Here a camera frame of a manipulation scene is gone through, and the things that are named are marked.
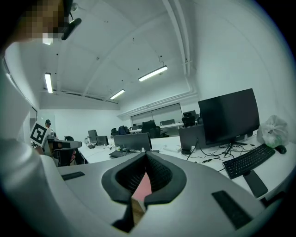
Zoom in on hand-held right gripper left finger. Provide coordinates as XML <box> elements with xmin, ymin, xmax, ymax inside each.
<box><xmin>56</xmin><ymin>151</ymin><xmax>147</xmax><ymax>237</ymax></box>

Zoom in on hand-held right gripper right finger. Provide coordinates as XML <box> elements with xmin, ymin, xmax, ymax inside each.
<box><xmin>134</xmin><ymin>151</ymin><xmax>265</xmax><ymax>237</ymax></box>

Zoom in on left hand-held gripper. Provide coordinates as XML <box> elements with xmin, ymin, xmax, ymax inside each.
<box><xmin>30</xmin><ymin>121</ymin><xmax>83</xmax><ymax>167</ymax></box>

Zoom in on pink cloth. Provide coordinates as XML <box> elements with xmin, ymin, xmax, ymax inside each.
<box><xmin>133</xmin><ymin>171</ymin><xmax>154</xmax><ymax>202</ymax></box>

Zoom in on black keyboard on grey stand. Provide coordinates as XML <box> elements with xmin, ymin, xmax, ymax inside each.
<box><xmin>108</xmin><ymin>150</ymin><xmax>132</xmax><ymax>159</ymax></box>

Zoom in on black office chair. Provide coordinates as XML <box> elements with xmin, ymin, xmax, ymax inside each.
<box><xmin>141</xmin><ymin>120</ymin><xmax>170</xmax><ymax>139</ymax></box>
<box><xmin>181</xmin><ymin>115</ymin><xmax>197</xmax><ymax>128</ymax></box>
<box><xmin>111</xmin><ymin>125</ymin><xmax>131</xmax><ymax>136</ymax></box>

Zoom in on wide grey-backed monitor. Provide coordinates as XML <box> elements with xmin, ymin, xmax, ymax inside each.
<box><xmin>112</xmin><ymin>132</ymin><xmax>153</xmax><ymax>153</ymax></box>

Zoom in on black phone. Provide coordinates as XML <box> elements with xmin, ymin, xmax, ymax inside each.
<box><xmin>242</xmin><ymin>169</ymin><xmax>269</xmax><ymax>199</ymax></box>

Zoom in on ceiling light bar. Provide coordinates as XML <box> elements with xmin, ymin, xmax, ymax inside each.
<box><xmin>109</xmin><ymin>89</ymin><xmax>126</xmax><ymax>100</ymax></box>
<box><xmin>138</xmin><ymin>65</ymin><xmax>168</xmax><ymax>82</ymax></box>
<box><xmin>44</xmin><ymin>72</ymin><xmax>54</xmax><ymax>94</ymax></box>

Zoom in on person's white shirt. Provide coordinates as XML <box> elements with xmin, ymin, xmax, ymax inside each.
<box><xmin>0</xmin><ymin>41</ymin><xmax>61</xmax><ymax>237</ymax></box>

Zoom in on large black monitor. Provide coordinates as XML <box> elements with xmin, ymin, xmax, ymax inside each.
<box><xmin>197</xmin><ymin>87</ymin><xmax>261</xmax><ymax>156</ymax></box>

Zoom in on grey window blinds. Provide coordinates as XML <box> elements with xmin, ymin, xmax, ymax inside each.
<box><xmin>130</xmin><ymin>103</ymin><xmax>184</xmax><ymax>127</ymax></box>

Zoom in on white plastic bag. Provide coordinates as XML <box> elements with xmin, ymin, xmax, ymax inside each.
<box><xmin>256</xmin><ymin>114</ymin><xmax>290</xmax><ymax>149</ymax></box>

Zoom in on person's face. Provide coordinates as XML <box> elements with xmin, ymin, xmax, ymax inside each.
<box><xmin>13</xmin><ymin>0</ymin><xmax>70</xmax><ymax>45</ymax></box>

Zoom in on black desk cables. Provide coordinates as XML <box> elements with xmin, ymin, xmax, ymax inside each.
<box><xmin>185</xmin><ymin>138</ymin><xmax>255</xmax><ymax>164</ymax></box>

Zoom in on black head-worn camera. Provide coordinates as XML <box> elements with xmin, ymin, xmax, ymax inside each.
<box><xmin>61</xmin><ymin>0</ymin><xmax>83</xmax><ymax>41</ymax></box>

